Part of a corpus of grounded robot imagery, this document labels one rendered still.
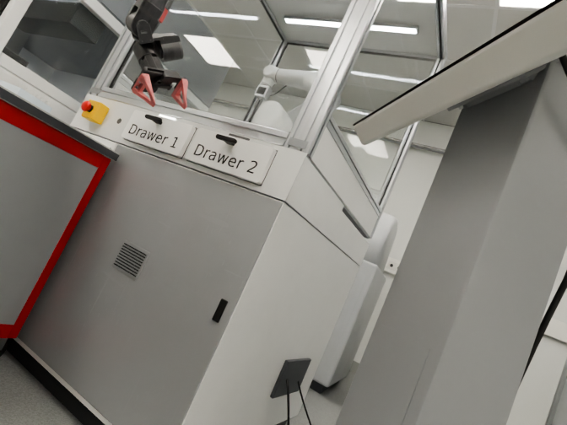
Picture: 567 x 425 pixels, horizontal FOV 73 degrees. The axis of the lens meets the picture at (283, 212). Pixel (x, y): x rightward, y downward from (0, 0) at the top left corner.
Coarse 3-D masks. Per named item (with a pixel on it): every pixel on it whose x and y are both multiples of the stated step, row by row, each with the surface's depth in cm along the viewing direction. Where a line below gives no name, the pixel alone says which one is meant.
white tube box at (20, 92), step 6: (0, 84) 114; (6, 84) 114; (12, 84) 113; (12, 90) 113; (18, 90) 112; (24, 90) 114; (24, 96) 114; (30, 96) 116; (30, 102) 117; (36, 102) 118; (42, 102) 120; (42, 108) 121; (48, 108) 123
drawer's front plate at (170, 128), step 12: (132, 120) 133; (144, 120) 131; (168, 120) 126; (144, 132) 129; (156, 132) 127; (168, 132) 125; (180, 132) 122; (192, 132) 122; (144, 144) 127; (156, 144) 125; (168, 144) 123; (180, 144) 121; (180, 156) 121
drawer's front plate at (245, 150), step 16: (192, 144) 119; (208, 144) 116; (224, 144) 114; (240, 144) 111; (256, 144) 109; (192, 160) 117; (208, 160) 114; (256, 160) 107; (272, 160) 107; (240, 176) 108; (256, 176) 106
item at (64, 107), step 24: (24, 0) 153; (96, 0) 176; (120, 0) 184; (0, 24) 149; (120, 24) 188; (0, 48) 151; (0, 72) 154; (24, 72) 161; (48, 96) 171; (72, 120) 183
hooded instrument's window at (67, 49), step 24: (0, 0) 154; (48, 0) 161; (72, 0) 169; (24, 24) 157; (48, 24) 164; (72, 24) 172; (96, 24) 181; (24, 48) 160; (48, 48) 167; (72, 48) 175; (96, 48) 184; (48, 72) 170; (72, 72) 178; (96, 72) 188; (72, 96) 182
